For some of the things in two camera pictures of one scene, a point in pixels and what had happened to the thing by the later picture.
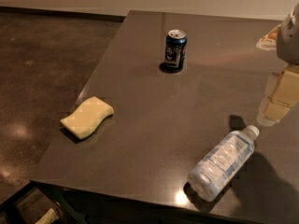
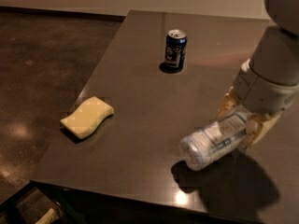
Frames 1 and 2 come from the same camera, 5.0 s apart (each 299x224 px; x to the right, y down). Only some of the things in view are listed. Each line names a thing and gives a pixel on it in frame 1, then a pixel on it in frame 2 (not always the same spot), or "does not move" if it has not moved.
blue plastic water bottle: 220,162 -> 207,144
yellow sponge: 85,119 does not move
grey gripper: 290,42 -> 261,93
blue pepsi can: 176,45 does not move
